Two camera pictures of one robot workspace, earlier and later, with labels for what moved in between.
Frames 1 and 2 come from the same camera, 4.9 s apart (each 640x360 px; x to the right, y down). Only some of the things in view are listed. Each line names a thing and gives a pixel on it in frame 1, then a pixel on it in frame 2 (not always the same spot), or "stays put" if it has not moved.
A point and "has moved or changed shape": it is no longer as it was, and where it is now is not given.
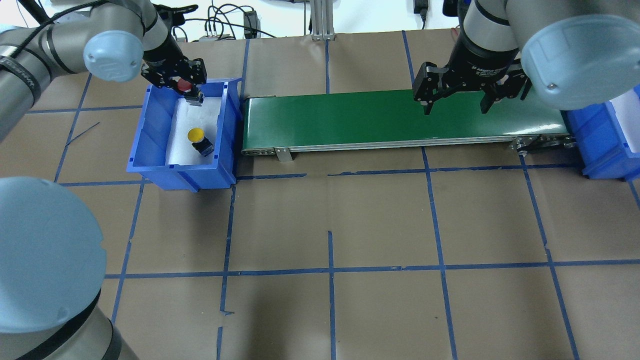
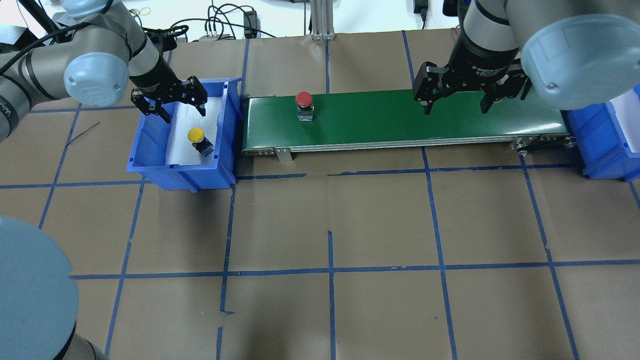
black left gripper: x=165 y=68 to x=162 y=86
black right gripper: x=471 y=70 stays put
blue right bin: x=600 y=143 stays put
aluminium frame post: x=322 y=20 stays put
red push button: x=192 y=97 has moved or changed shape
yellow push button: x=200 y=143 stays put
